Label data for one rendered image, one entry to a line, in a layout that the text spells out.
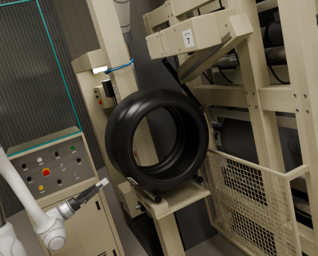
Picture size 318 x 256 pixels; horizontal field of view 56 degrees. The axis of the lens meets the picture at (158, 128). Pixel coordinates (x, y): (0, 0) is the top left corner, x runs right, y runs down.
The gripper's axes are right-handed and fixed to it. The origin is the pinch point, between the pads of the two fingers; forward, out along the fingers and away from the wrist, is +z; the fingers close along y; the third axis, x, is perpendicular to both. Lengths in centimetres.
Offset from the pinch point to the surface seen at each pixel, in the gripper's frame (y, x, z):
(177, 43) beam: -18, -45, 71
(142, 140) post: 25.2, 2.4, 37.5
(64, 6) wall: 371, -144, 115
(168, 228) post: 25, 68, 20
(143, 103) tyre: -12, -27, 41
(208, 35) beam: -37, -43, 78
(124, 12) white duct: 68, -75, 86
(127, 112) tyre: -9.1, -28.0, 31.3
